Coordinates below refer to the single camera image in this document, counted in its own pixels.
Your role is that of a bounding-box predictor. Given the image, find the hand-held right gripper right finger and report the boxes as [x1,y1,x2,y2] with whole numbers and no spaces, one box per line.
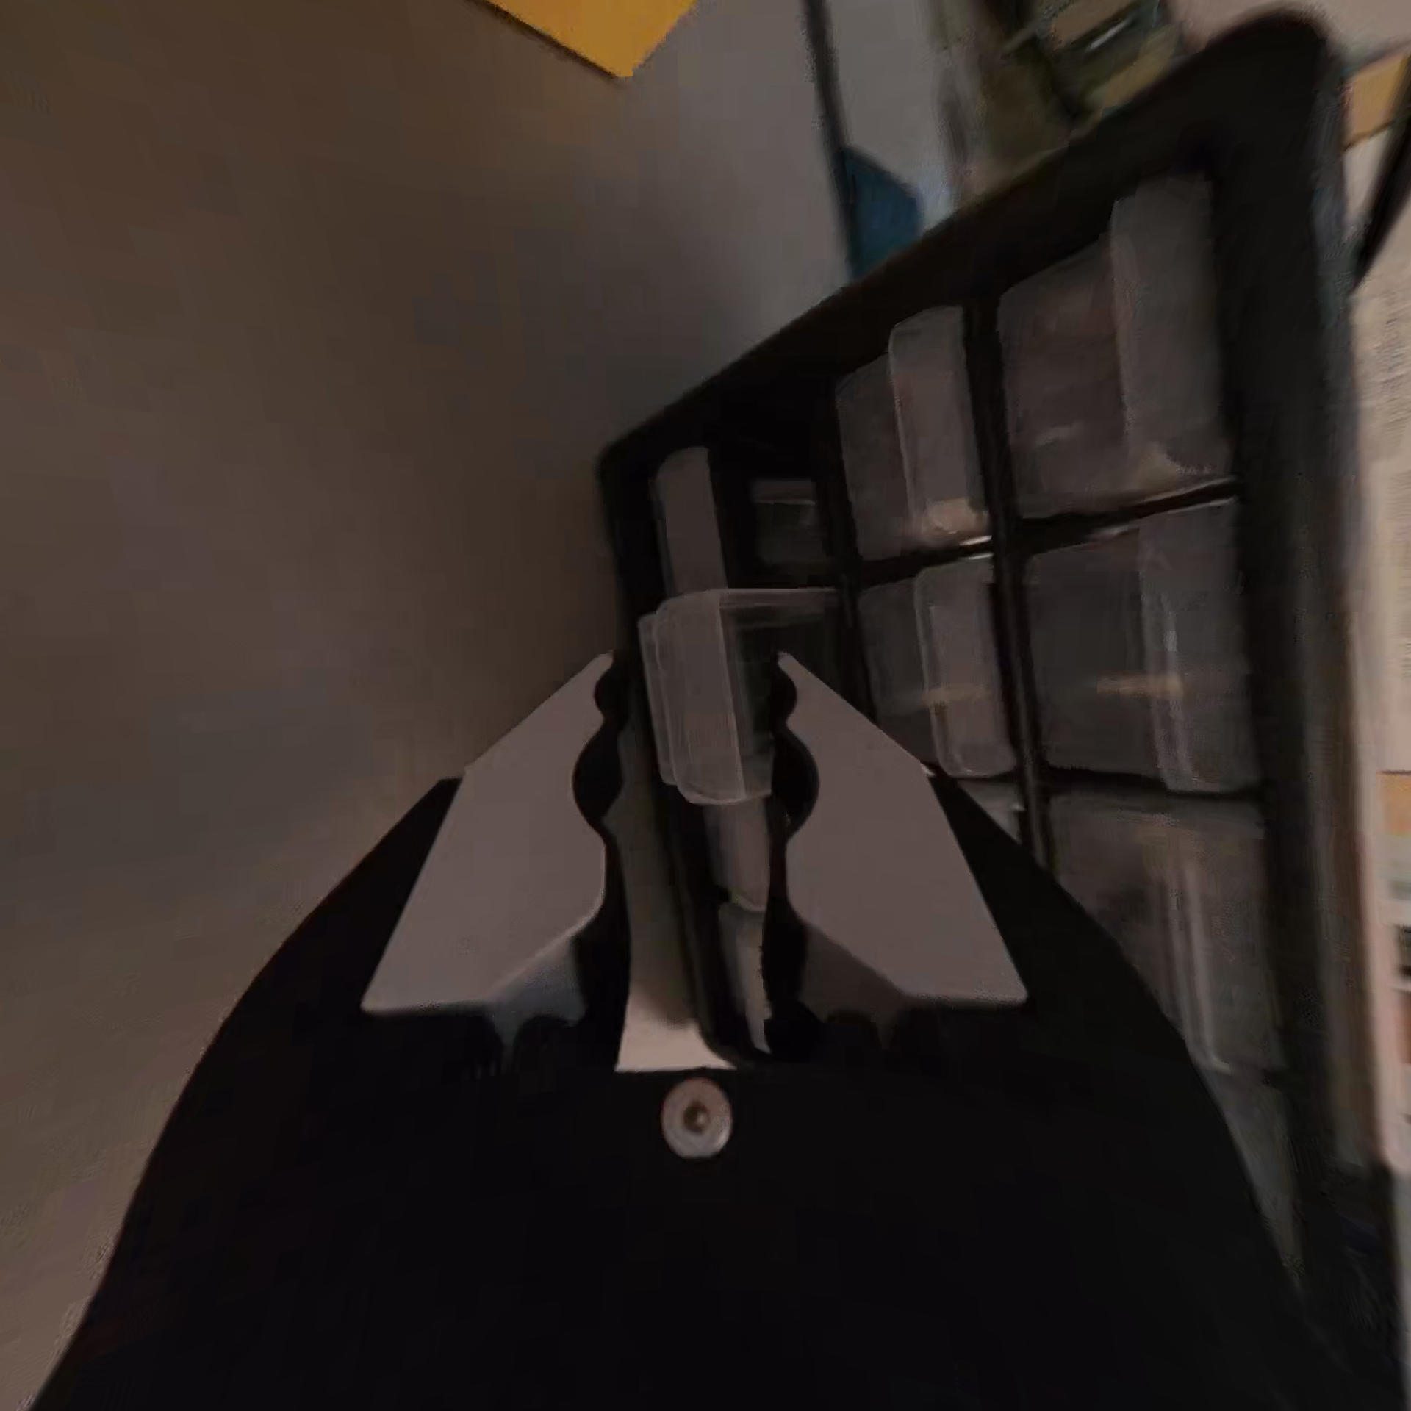
[761,653,1030,1055]

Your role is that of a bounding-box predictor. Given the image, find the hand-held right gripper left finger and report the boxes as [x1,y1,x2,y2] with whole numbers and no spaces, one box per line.
[360,653,639,1074]

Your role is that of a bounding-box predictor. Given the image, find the small clear plastic drawer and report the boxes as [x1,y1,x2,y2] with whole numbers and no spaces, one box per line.
[637,588,844,805]

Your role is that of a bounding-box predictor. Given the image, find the black drawer cabinet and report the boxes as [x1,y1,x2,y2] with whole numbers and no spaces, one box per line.
[596,12,1411,1325]

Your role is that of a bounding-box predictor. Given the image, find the grid of clear drawers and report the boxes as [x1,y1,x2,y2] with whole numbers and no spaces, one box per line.
[650,177,1325,1270]

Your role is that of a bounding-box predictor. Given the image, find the blue bin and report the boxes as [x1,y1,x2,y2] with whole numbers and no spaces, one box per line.
[836,144,930,290]

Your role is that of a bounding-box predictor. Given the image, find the printed instruction sheet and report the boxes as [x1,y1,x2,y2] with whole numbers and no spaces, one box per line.
[1351,144,1411,1171]

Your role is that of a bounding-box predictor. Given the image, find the dark metal pole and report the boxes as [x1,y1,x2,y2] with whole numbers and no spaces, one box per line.
[803,0,857,278]

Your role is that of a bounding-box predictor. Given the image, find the yellow plastic bin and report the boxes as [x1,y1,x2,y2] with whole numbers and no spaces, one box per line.
[475,0,723,82]

